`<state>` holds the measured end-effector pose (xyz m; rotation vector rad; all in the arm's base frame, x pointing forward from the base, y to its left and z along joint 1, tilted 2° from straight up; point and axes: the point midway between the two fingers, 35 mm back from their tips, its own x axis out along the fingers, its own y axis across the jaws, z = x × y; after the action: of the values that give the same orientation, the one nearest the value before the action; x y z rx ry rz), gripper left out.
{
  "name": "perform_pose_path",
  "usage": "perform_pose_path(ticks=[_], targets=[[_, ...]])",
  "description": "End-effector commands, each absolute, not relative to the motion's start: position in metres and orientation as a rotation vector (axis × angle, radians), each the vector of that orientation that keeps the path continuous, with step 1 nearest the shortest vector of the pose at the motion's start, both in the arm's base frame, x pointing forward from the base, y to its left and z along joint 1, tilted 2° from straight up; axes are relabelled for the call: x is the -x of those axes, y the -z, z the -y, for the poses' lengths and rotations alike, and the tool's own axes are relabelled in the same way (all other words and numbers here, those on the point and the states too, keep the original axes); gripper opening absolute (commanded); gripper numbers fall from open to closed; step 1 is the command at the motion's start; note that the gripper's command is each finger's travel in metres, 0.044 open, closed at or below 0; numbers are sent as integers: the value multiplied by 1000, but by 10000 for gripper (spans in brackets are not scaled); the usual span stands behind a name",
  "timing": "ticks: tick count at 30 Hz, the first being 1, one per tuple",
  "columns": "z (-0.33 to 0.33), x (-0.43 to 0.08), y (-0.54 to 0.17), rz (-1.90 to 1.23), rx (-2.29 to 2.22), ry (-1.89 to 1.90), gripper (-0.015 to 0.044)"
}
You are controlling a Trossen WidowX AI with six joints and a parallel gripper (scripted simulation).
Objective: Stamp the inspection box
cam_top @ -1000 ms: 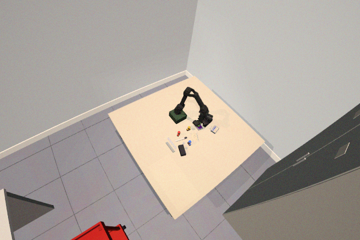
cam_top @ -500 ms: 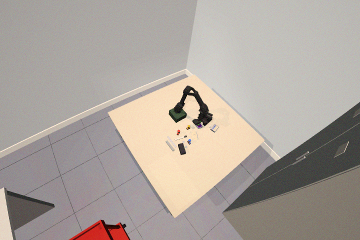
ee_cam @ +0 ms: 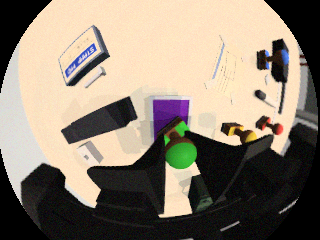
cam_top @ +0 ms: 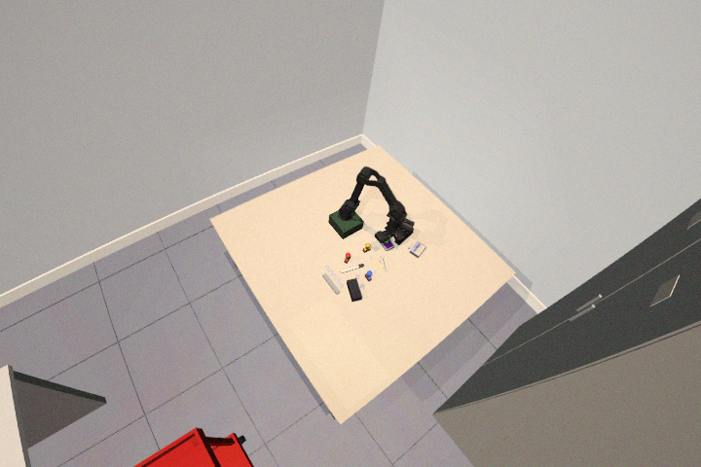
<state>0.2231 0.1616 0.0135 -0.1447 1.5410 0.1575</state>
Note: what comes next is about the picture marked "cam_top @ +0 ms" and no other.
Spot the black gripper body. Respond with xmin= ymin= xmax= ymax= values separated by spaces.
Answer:
xmin=375 ymin=222 xmax=400 ymax=243

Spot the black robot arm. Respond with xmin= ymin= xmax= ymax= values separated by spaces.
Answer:
xmin=338 ymin=166 xmax=415 ymax=241

